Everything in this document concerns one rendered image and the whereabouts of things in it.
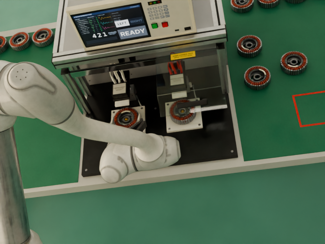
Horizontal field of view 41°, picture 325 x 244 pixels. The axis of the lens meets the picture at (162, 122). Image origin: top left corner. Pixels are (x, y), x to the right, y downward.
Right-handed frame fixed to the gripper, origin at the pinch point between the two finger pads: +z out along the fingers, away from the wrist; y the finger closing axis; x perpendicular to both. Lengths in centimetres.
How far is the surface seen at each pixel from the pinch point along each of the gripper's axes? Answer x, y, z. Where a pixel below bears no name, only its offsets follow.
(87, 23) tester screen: 45.0, -3.0, -9.8
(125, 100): 8.9, 1.5, 0.2
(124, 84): 14.8, 2.0, 2.7
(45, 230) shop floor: -77, -70, 27
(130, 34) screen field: 37.6, 11.0, -5.7
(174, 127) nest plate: -4.6, 20.2, -3.8
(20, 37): 28, -60, 59
